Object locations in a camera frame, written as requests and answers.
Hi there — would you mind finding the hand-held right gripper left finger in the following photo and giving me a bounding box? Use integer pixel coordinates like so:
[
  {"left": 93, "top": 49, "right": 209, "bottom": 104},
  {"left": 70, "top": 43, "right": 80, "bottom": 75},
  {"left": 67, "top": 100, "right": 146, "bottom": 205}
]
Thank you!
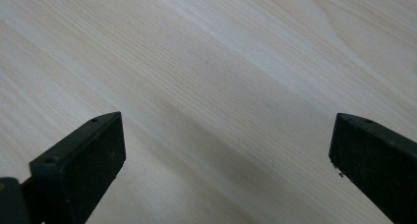
[{"left": 20, "top": 111, "right": 127, "bottom": 224}]

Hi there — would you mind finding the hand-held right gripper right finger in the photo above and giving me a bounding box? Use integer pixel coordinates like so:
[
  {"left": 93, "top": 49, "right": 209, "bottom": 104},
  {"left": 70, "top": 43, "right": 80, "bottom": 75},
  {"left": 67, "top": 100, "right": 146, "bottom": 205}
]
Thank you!
[{"left": 328, "top": 112, "right": 417, "bottom": 224}]

